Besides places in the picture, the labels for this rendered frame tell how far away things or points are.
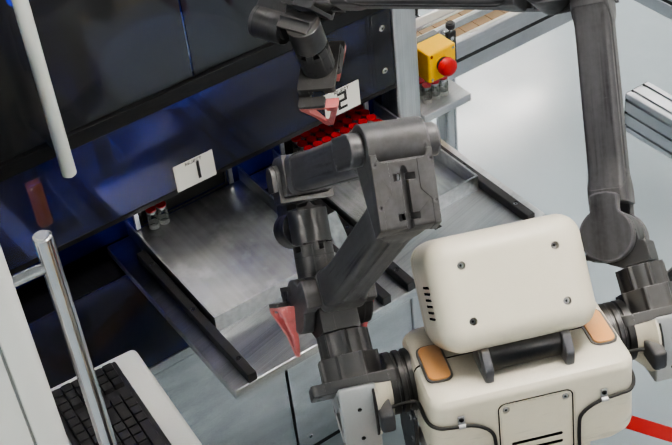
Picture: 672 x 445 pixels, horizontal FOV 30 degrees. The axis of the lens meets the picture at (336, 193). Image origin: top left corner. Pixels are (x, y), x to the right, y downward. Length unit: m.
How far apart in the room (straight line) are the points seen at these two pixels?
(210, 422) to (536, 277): 1.33
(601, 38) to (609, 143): 0.15
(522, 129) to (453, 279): 2.52
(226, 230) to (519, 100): 1.96
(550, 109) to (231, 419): 1.80
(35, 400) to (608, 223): 0.81
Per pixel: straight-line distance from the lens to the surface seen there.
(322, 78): 2.10
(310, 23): 2.03
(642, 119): 3.31
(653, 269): 1.79
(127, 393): 2.25
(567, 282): 1.62
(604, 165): 1.82
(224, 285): 2.32
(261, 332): 2.23
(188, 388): 2.69
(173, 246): 2.43
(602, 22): 1.86
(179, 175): 2.35
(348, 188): 2.49
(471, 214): 2.42
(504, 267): 1.60
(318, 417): 3.01
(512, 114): 4.16
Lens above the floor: 2.46
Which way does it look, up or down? 39 degrees down
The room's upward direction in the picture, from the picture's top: 7 degrees counter-clockwise
